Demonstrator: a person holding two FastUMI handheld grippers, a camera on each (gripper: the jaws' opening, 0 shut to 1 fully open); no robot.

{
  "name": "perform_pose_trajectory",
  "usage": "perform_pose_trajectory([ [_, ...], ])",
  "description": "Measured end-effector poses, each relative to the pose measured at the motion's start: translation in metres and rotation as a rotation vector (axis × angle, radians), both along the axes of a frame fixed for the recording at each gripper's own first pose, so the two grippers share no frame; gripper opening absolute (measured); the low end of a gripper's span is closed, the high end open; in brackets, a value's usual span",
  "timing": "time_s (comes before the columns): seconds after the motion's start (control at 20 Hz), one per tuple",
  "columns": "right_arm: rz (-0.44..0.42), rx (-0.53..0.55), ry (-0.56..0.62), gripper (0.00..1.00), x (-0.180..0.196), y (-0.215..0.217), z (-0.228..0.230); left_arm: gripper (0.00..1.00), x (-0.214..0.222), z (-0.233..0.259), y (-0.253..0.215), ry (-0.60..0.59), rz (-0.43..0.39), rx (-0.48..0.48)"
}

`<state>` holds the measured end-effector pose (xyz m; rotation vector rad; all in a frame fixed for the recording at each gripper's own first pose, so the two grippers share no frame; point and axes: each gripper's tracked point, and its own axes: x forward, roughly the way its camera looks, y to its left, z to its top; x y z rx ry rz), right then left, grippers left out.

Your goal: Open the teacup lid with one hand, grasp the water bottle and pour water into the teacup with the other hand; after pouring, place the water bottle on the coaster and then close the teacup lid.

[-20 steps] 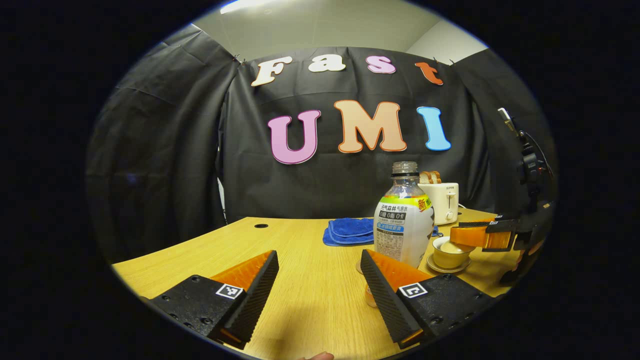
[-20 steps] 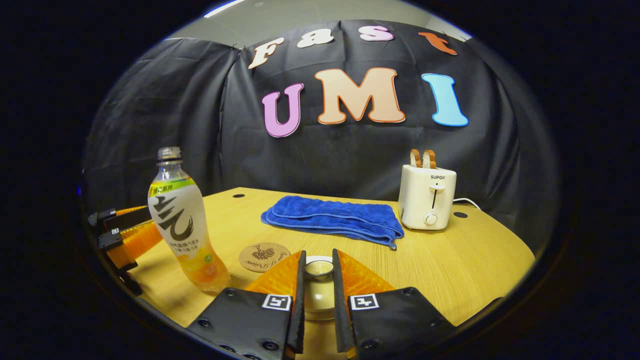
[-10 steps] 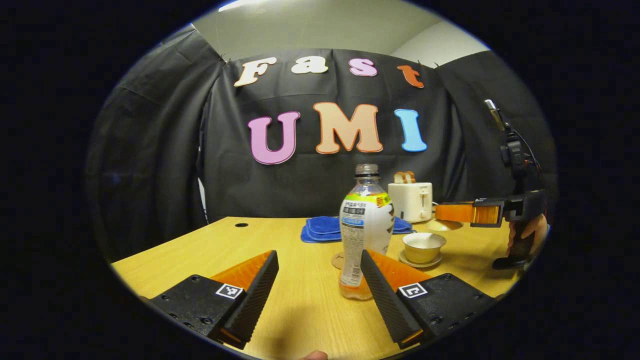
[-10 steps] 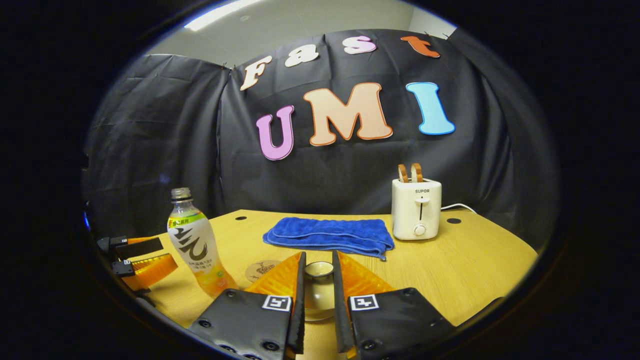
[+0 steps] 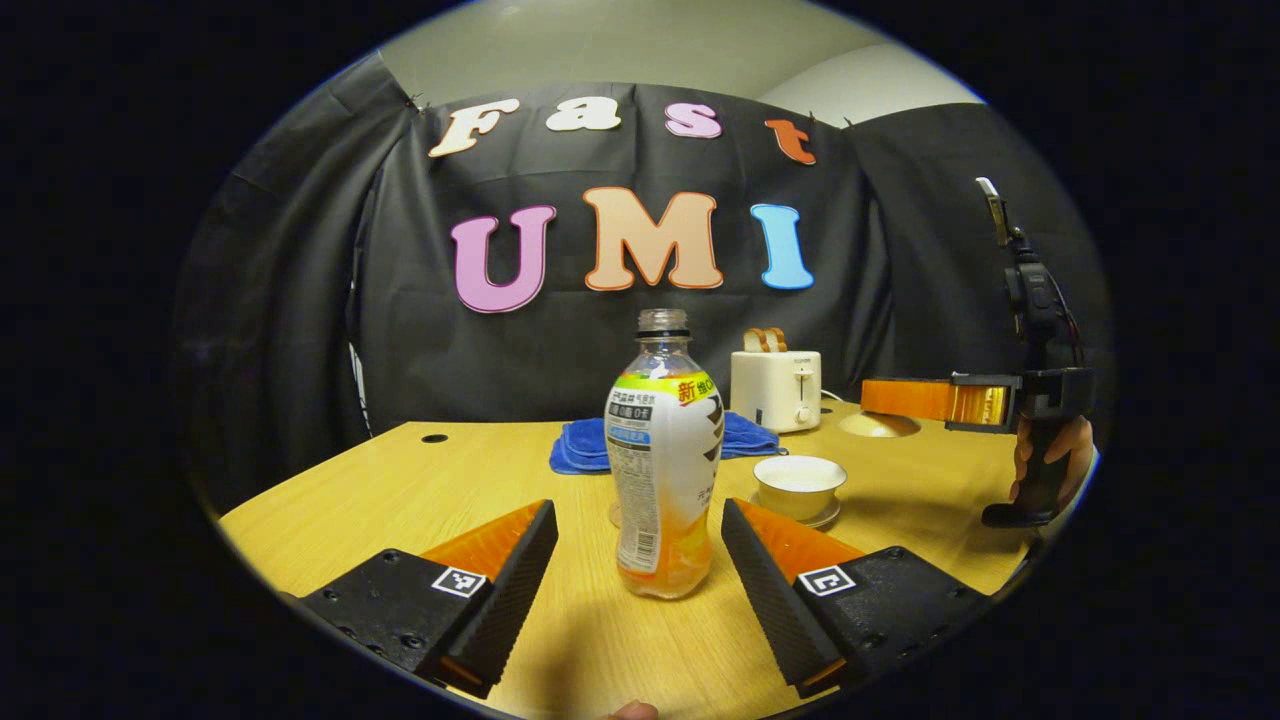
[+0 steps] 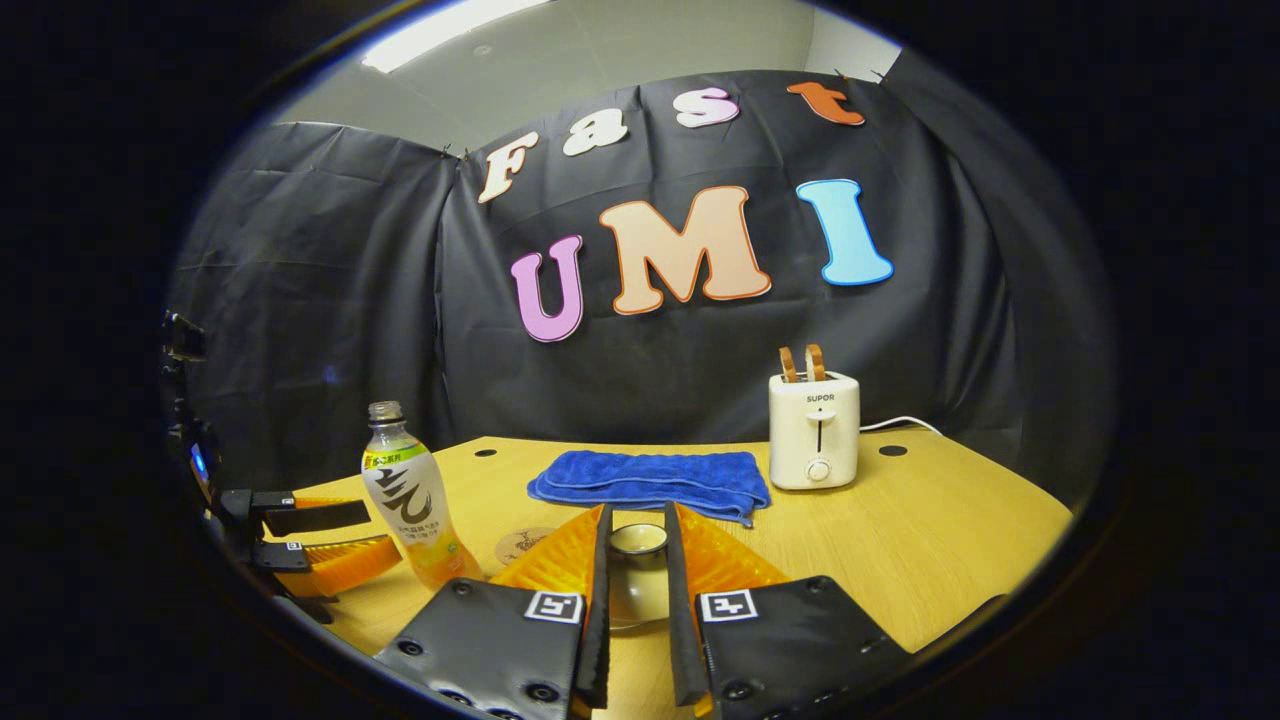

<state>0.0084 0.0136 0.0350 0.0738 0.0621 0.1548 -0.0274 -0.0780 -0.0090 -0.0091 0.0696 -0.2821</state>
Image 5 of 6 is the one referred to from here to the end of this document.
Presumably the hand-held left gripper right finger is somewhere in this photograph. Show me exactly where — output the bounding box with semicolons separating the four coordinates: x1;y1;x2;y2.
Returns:
720;498;996;699

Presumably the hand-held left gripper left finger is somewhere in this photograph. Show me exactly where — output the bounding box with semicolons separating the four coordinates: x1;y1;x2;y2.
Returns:
300;498;559;699

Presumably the cream teacup lid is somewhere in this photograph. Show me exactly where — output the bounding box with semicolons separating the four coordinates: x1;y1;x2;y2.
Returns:
838;410;922;439

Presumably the cream teacup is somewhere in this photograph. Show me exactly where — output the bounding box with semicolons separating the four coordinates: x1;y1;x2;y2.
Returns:
752;455;849;523

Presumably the clear plastic water bottle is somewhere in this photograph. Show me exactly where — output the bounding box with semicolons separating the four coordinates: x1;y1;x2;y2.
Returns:
605;308;724;601

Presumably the cream saucer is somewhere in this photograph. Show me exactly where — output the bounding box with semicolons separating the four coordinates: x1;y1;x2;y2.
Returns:
750;495;843;531

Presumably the white toaster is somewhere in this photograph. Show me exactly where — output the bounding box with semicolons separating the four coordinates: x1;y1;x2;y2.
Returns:
730;350;823;434

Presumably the blue folded towel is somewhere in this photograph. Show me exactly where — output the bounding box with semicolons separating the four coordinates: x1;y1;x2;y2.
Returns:
548;412;781;476

